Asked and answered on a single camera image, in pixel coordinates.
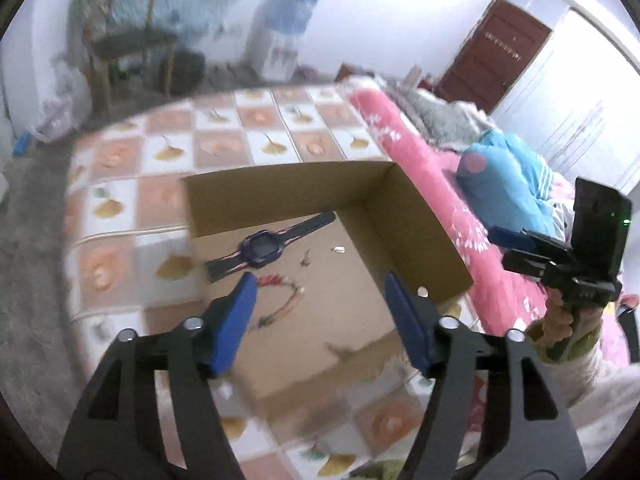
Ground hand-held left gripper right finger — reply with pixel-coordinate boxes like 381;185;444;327
384;272;586;480

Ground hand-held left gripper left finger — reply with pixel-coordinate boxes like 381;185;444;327
57;272;258;480

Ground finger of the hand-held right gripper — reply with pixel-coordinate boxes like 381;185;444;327
501;251;556;277
487;226;573;261

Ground multicolour beaded bracelet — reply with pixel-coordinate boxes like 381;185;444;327
247;272;307;332

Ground dark purple smartwatch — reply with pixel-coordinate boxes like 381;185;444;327
204;211;337;284

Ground cardboard box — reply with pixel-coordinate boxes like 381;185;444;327
181;160;476;406

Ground person's right forearm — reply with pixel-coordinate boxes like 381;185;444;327
525;310;640;441

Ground person's right hand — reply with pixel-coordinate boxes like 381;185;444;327
544;287;576;358

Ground blue plush pillow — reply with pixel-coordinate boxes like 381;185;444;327
460;130;571;241

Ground pink floral blanket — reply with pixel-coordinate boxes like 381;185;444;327
350;87;640;366

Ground grey green pillow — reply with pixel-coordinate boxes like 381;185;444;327
382;80;496;151

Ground brown wooden door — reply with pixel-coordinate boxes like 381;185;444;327
440;0;553;116

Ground patterned checked tablecloth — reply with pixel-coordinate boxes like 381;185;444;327
62;85;483;480

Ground black bin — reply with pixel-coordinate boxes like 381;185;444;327
160;47;206;96

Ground white water dispenser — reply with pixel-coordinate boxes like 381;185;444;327
250;25;301;81

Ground clear plastic bag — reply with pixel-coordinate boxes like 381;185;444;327
30;55;93;143

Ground wooden chair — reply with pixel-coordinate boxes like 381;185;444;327
82;0;178;111

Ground blue water bottle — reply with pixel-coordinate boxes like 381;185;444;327
265;0;321;36

